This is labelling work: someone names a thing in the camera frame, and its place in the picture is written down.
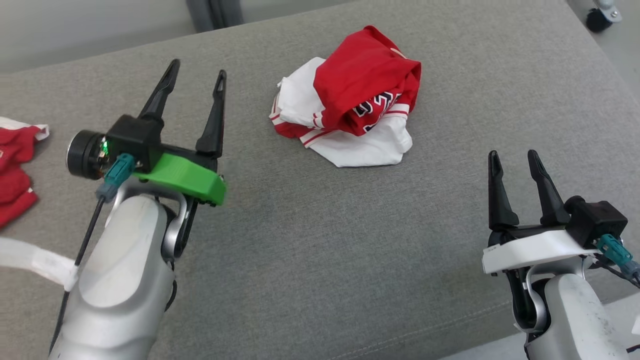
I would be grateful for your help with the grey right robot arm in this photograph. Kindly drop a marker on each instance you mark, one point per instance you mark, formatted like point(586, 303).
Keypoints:
point(575, 320)

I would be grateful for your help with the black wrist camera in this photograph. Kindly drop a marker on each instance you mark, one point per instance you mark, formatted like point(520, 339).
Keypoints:
point(595, 220)
point(132, 135)

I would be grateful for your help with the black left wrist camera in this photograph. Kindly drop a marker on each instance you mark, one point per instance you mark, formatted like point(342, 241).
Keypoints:
point(132, 135)

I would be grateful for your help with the red jersey with number 23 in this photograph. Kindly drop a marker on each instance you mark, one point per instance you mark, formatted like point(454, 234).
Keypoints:
point(360, 85)

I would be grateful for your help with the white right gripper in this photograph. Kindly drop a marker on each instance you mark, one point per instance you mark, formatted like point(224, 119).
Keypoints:
point(530, 250)

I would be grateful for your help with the grey partition post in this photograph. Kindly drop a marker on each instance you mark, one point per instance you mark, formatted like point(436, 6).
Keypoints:
point(215, 12)

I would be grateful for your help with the white tape strip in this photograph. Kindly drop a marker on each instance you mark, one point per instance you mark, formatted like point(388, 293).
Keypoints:
point(35, 260)

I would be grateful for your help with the grey fabric sofa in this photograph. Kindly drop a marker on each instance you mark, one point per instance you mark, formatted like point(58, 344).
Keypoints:
point(320, 240)

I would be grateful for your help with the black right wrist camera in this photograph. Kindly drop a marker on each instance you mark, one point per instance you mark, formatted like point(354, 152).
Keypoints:
point(595, 220)

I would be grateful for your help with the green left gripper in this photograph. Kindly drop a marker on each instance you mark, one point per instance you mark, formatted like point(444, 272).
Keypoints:
point(185, 175)

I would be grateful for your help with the black caster wheel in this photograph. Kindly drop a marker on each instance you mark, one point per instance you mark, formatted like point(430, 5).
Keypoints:
point(600, 17)

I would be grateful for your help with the red shorts with white stripe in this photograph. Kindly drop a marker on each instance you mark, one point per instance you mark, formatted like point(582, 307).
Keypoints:
point(12, 170)

